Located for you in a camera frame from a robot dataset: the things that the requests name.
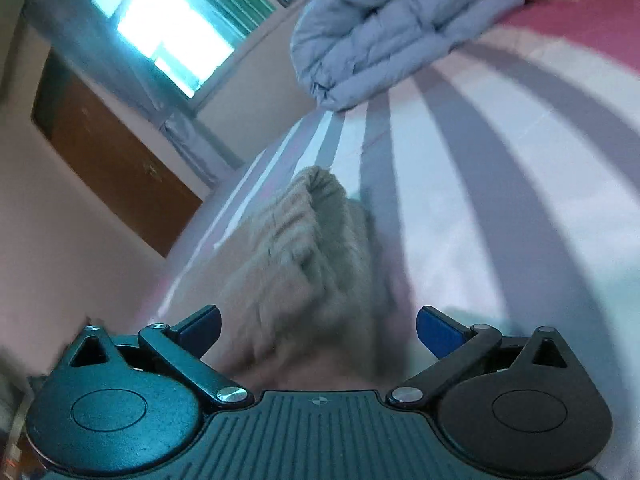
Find grey tied curtain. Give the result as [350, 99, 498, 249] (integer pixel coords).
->
[24, 0, 243, 183]

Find striped pink grey bed sheet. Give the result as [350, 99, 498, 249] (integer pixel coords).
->
[127, 0, 640, 461]

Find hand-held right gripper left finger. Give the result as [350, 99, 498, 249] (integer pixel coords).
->
[69, 304, 252, 407]

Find brown wooden door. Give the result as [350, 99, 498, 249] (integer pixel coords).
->
[31, 45, 204, 259]

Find folded blue grey quilt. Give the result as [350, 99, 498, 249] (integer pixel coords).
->
[290, 0, 532, 114]

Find grey knit pants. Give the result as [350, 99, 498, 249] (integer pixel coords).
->
[199, 165, 403, 392]

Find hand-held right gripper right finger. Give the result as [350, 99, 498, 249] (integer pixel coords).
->
[387, 305, 572, 407]

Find window with metal frame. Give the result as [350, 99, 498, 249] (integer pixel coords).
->
[90, 0, 283, 111]

